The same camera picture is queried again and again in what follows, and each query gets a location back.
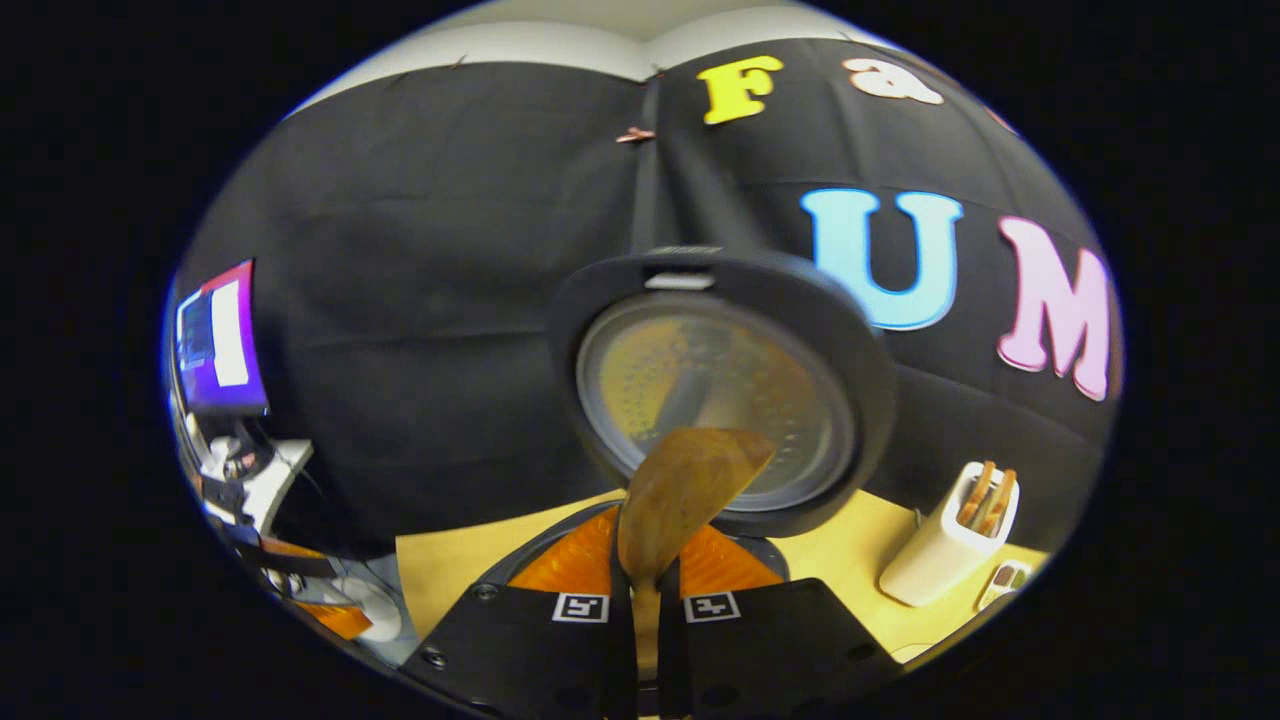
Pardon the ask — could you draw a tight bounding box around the white rounded object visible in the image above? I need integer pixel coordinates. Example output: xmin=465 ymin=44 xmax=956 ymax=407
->
xmin=330 ymin=578 xmax=403 ymax=643

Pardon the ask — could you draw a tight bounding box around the black rice cooker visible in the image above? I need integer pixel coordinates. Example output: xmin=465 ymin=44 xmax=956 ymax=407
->
xmin=497 ymin=247 xmax=898 ymax=601

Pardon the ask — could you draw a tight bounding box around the white toaster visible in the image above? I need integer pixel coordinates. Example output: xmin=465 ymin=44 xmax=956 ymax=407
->
xmin=880 ymin=460 xmax=1021 ymax=608

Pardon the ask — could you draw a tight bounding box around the toasted bread slice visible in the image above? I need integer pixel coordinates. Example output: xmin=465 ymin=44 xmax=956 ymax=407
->
xmin=958 ymin=460 xmax=997 ymax=527
xmin=980 ymin=468 xmax=1018 ymax=536

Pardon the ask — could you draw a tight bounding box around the wooden spoon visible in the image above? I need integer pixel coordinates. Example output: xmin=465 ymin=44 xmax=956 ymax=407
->
xmin=617 ymin=428 xmax=778 ymax=681

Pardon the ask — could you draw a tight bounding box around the white divided bean dish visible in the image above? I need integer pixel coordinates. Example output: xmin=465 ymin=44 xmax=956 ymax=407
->
xmin=975 ymin=560 xmax=1031 ymax=611

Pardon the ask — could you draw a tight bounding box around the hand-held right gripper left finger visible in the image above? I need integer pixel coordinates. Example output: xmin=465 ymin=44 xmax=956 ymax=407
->
xmin=400 ymin=505 xmax=636 ymax=720

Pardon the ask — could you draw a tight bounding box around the black backdrop cloth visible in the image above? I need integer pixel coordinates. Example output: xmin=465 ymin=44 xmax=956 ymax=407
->
xmin=170 ymin=40 xmax=1126 ymax=561

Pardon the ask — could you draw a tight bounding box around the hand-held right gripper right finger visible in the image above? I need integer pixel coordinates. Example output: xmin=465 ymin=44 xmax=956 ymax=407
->
xmin=660 ymin=525 xmax=906 ymax=720

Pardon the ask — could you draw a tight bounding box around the computer monitor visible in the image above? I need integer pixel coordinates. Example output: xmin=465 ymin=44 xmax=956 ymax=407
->
xmin=176 ymin=260 xmax=269 ymax=416

